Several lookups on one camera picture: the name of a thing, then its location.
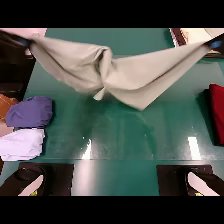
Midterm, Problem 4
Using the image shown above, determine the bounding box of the white garment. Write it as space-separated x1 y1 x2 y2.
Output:
0 127 46 162

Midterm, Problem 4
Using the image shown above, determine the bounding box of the cream garment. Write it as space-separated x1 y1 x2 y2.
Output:
180 27 214 45

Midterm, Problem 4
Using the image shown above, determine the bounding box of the red garment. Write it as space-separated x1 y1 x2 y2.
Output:
208 83 224 146

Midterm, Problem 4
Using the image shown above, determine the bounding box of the pink garment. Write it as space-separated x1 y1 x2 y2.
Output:
0 119 15 138

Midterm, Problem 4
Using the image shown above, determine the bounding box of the beige shirt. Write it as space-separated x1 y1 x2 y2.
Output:
28 33 218 112

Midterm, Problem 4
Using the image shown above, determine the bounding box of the black mounting plate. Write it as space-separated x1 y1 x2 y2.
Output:
18 162 75 197
156 164 214 197

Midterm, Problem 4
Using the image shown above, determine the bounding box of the purple garment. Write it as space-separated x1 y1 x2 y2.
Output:
5 95 55 130

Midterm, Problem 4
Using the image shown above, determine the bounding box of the pale grey garment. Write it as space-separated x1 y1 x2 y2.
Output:
204 27 224 38

